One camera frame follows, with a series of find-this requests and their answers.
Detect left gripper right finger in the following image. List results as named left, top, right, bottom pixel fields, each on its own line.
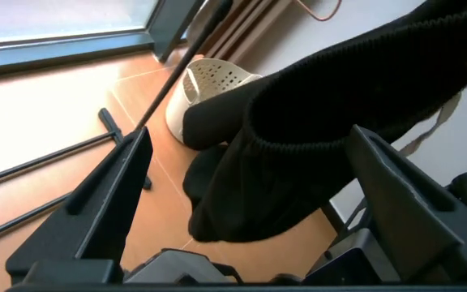
left=345, top=124, right=467, bottom=284

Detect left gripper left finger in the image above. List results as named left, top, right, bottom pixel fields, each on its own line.
left=6, top=126, right=154, bottom=285

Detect black shorts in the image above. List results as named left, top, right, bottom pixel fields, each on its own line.
left=181, top=0, right=467, bottom=243

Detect pink clothes hanger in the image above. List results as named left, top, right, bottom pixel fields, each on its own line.
left=296, top=0, right=344, bottom=23

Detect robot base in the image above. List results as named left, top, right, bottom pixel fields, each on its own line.
left=123, top=168, right=467, bottom=285

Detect black clothes rack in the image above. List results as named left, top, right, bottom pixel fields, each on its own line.
left=0, top=0, right=234, bottom=248

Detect white laundry basket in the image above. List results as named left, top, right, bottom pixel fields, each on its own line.
left=165, top=58, right=263, bottom=144

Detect window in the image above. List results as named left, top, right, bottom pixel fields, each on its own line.
left=0, top=0, right=206, bottom=76

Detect brown curtain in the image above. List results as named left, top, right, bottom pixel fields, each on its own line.
left=186, top=0, right=295, bottom=64

